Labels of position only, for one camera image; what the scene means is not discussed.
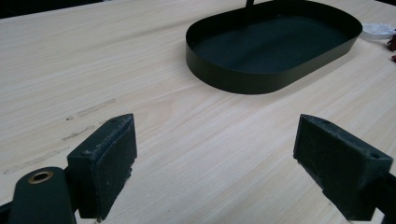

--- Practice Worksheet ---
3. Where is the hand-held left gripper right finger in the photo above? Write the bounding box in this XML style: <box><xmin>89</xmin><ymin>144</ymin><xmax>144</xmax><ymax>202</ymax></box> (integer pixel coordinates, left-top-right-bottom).
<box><xmin>292</xmin><ymin>113</ymin><xmax>394</xmax><ymax>222</ymax></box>

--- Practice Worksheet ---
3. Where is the dark red object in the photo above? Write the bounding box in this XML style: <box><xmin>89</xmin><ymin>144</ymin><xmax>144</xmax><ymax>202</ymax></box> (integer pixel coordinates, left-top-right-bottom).
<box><xmin>387</xmin><ymin>29</ymin><xmax>396</xmax><ymax>63</ymax></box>

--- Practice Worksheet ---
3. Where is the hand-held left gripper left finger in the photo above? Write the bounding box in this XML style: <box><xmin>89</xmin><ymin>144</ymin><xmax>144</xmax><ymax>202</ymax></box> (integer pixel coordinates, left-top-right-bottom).
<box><xmin>66</xmin><ymin>113</ymin><xmax>138</xmax><ymax>222</ymax></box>

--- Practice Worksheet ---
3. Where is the black oval metal tray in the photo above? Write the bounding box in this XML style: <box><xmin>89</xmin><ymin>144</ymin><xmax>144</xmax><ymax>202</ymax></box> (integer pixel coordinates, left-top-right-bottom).
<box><xmin>185</xmin><ymin>0</ymin><xmax>364</xmax><ymax>95</ymax></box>

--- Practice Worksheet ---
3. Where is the white round lid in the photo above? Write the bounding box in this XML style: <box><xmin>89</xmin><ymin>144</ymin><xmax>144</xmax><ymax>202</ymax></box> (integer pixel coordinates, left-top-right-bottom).
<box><xmin>360</xmin><ymin>22</ymin><xmax>396</xmax><ymax>41</ymax></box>

